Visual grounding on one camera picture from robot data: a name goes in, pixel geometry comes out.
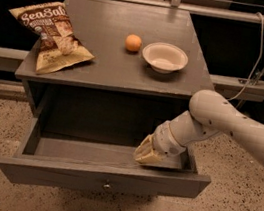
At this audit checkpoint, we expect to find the grey top drawer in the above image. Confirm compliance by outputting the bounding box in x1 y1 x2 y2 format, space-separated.
0 118 211 198

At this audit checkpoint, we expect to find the grey wooden drawer cabinet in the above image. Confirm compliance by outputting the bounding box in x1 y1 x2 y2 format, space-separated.
16 0 213 147

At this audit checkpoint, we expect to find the white paper bowl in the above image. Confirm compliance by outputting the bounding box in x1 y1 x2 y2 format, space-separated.
142 42 189 74

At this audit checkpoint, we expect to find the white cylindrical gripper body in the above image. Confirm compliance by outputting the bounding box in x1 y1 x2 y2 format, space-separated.
152 121 186 157

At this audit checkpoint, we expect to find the orange fruit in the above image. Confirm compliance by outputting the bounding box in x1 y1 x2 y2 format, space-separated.
125 34 142 52

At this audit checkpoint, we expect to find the sea salt chip bag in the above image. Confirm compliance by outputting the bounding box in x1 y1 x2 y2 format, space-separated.
10 1 94 75

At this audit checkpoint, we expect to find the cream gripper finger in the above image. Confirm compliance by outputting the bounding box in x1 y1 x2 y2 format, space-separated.
133 134 164 165

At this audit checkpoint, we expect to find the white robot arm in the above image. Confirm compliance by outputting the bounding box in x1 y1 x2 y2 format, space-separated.
133 90 264 166

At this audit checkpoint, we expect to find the white hanging cable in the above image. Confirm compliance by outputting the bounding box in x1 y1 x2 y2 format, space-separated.
227 9 264 108

